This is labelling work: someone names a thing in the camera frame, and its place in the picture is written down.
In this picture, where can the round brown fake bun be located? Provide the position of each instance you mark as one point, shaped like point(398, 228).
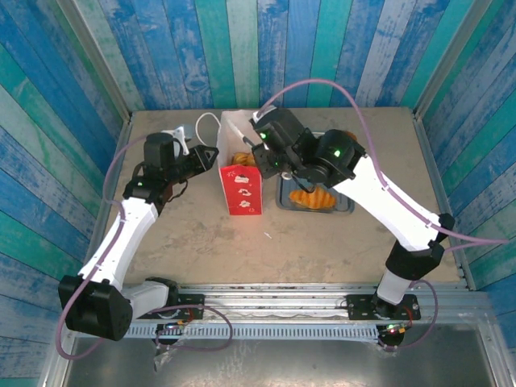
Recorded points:
point(350, 136)

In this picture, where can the red and white paper bag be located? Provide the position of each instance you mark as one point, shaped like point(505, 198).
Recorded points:
point(242, 193)

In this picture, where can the orange fake croissant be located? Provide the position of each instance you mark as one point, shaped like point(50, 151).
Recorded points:
point(312, 200)

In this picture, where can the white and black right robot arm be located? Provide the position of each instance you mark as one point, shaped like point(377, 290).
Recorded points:
point(395, 205)

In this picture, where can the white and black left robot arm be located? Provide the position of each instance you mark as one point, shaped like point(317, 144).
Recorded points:
point(121, 242)

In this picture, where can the metal baking tray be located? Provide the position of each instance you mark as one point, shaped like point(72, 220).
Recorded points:
point(342, 203)

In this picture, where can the black mounting plate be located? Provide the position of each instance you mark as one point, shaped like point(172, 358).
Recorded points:
point(359, 306)
point(193, 302)

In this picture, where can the small circuit board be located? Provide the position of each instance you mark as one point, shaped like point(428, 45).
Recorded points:
point(397, 328)
point(173, 327)

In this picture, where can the grey metal sheet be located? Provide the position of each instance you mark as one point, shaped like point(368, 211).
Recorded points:
point(282, 367)

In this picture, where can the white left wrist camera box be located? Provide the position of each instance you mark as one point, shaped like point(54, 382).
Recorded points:
point(179, 135)

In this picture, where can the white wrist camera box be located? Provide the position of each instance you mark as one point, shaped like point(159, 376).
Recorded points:
point(179, 135)
point(260, 115)

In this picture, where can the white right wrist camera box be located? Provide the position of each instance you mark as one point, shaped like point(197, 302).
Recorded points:
point(260, 115)

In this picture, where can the aluminium table side rail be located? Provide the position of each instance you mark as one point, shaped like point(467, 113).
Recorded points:
point(109, 193)
point(443, 193)

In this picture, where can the aluminium frame post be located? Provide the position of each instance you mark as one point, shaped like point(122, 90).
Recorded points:
point(94, 56)
point(451, 56)

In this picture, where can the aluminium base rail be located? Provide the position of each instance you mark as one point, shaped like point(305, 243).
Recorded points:
point(282, 300)

